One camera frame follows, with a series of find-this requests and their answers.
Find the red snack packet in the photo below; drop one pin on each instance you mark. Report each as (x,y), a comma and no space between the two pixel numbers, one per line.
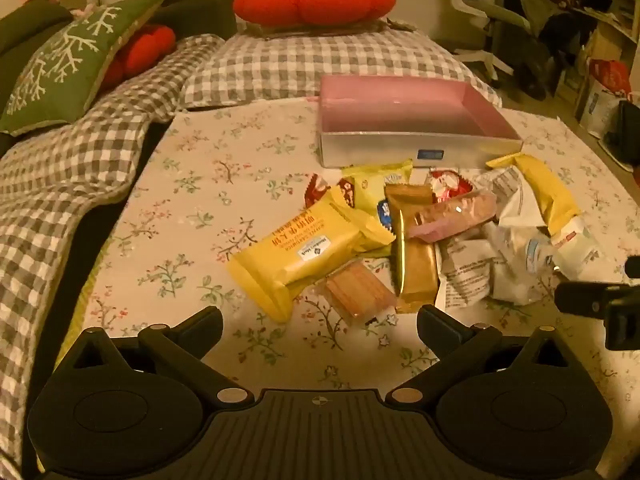
(316,191)

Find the pink snack packet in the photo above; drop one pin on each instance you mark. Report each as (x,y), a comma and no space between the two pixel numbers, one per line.
(450,215)

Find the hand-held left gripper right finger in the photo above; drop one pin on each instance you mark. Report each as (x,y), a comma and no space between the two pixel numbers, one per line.
(436,325)

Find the small yellow snack packet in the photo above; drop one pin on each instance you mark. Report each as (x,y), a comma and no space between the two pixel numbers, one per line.
(370,185)

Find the gold snack bar packet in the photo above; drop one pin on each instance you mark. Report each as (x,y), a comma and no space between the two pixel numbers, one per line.
(417,270)

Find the grey checkered blanket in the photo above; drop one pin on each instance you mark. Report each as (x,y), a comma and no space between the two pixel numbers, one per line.
(50,185)

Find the white office chair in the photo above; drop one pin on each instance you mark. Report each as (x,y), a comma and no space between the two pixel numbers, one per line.
(480,5)

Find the dark green sofa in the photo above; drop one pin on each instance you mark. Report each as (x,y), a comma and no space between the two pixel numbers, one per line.
(200,15)

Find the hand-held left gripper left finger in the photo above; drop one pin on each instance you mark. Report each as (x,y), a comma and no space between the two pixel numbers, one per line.
(202,327)

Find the grey checkered pillow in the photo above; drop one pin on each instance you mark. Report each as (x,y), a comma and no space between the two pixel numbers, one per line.
(310,60)

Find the orange shopping bag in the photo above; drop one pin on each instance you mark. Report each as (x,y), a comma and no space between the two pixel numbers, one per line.
(610,75)

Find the red white candy packet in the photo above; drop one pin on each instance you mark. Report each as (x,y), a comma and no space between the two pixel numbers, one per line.
(447,185)

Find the pink cardboard box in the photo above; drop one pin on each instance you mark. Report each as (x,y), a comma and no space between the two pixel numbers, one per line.
(400,110)

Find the white wrapper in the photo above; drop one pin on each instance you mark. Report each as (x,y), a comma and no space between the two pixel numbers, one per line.
(515,240)

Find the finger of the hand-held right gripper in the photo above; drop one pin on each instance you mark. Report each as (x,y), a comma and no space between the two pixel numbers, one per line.
(635,267)
(580,300)

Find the clear flat plastic tray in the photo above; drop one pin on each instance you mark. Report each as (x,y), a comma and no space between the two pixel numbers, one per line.
(320,29)

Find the green snowflake pillow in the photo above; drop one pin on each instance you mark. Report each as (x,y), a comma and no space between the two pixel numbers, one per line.
(65,65)

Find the large yellow snack packet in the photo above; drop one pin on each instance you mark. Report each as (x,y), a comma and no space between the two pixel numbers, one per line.
(300,255)

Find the black case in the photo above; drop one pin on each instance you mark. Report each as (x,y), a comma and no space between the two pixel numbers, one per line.
(627,130)

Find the white printed packet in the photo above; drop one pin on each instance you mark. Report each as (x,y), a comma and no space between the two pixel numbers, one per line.
(465,275)

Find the small orange pumpkin cushion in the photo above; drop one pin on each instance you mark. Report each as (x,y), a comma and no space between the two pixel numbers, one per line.
(142,52)

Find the floral bed sheet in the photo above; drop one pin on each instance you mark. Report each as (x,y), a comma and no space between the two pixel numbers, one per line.
(200,185)

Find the clear wafer packet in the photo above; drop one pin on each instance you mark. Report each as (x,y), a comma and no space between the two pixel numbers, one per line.
(355,290)

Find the wooden shelf unit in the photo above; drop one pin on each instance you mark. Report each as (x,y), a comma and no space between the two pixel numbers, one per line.
(617,10)

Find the white snack packet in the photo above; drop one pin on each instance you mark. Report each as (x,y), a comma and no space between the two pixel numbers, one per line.
(575,250)

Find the white shopping bag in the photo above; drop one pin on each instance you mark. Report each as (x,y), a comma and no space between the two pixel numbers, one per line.
(602,110)

